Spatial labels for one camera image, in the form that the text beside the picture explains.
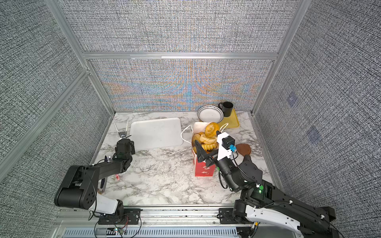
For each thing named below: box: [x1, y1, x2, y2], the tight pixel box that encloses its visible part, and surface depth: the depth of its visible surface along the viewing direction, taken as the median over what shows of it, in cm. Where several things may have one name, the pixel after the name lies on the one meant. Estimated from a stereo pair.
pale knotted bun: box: [199, 132, 218, 145], surface depth 79 cm
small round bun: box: [204, 121, 220, 138], surface depth 78 cm
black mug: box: [218, 101, 234, 118], surface depth 118 cm
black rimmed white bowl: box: [197, 105, 224, 124], surface depth 120 cm
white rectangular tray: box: [129, 117, 184, 151], surface depth 112 cm
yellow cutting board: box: [217, 108, 240, 129], surface depth 117 cm
